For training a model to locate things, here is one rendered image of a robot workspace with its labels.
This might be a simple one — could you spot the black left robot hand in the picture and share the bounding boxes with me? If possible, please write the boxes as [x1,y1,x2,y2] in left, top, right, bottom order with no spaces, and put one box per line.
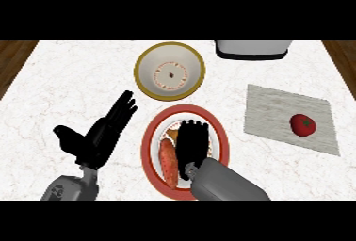
[51,89,138,171]

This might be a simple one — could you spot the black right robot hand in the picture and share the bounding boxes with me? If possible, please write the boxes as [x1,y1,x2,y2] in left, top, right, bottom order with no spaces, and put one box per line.
[175,119,211,182]

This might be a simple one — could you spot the orange brown croissant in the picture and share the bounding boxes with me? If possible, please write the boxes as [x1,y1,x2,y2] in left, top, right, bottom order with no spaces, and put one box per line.
[157,127,181,190]

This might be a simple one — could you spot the red rimmed white plate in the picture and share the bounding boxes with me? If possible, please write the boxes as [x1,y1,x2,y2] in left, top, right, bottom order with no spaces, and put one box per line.
[140,104,230,201]

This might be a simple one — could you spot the yellow rimmed white bowl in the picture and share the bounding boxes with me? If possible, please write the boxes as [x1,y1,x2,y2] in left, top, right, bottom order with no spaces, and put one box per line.
[132,41,206,102]

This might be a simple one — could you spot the grey cloth placemat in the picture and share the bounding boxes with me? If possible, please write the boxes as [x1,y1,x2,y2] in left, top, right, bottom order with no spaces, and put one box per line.
[242,84,342,157]

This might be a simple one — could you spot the red tomato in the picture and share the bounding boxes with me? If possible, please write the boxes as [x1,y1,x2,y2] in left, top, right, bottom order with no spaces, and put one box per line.
[289,113,317,137]

